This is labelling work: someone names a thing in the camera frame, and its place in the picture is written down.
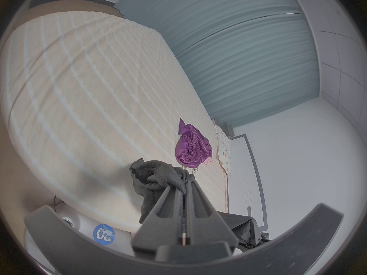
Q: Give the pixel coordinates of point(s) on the pink garment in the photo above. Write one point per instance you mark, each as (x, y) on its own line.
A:
(209, 160)

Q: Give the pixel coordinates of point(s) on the white printed garment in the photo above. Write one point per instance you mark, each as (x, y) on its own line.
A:
(193, 170)

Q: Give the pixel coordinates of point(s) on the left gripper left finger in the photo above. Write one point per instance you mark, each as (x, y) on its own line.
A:
(166, 216)

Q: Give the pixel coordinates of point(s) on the grey bedside table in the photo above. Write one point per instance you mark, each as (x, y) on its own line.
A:
(229, 130)

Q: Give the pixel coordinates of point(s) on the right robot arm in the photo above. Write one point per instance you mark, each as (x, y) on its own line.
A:
(238, 222)

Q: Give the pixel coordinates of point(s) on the black T-shirt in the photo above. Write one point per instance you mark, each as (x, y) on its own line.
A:
(147, 193)

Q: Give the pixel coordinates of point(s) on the white printed pillow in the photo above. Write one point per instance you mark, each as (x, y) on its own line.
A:
(223, 150)

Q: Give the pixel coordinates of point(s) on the purple garment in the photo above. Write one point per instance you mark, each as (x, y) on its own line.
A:
(192, 147)

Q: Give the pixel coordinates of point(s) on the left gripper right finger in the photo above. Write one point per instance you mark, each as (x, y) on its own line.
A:
(200, 213)

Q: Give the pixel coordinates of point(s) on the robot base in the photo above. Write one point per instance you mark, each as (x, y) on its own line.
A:
(86, 219)

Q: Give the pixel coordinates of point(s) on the bed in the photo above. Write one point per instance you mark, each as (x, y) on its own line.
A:
(86, 96)

